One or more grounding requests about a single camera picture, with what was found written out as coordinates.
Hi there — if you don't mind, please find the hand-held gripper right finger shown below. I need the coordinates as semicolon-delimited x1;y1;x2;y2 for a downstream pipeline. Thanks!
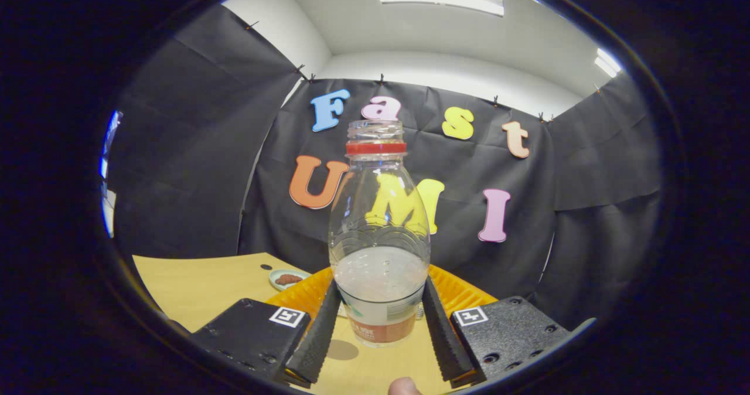
422;265;572;389

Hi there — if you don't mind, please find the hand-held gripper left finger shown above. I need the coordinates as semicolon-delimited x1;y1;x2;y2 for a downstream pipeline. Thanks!
190;266;342;389

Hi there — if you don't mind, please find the round brown coaster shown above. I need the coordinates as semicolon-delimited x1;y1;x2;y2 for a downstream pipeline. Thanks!
326;339;360;361

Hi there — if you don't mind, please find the clear plastic juice bottle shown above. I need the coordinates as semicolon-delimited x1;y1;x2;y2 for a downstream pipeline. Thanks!
328;120;431;348

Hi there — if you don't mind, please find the pale green plate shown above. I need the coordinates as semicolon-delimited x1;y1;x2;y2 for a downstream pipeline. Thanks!
269;269;311;291

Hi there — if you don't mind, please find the wooden table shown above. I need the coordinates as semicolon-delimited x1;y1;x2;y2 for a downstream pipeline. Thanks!
132;253;469;395

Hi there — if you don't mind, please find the small ceiling light panel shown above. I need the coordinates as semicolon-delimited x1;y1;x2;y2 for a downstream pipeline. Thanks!
595;48;622;78

